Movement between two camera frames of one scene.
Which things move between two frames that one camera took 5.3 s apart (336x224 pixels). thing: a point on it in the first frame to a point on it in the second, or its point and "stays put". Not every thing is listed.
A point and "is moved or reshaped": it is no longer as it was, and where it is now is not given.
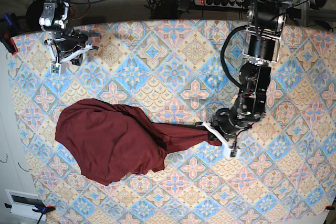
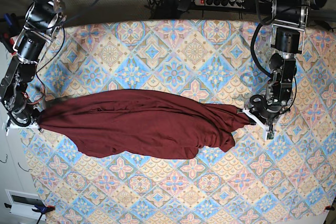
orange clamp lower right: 329,208 stays put
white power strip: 238,3 stays put
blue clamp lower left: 41,210 stays put
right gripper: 226,121 to 266,109
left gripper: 70,45 to 24,114
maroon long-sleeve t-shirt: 107,141 is moved or reshaped
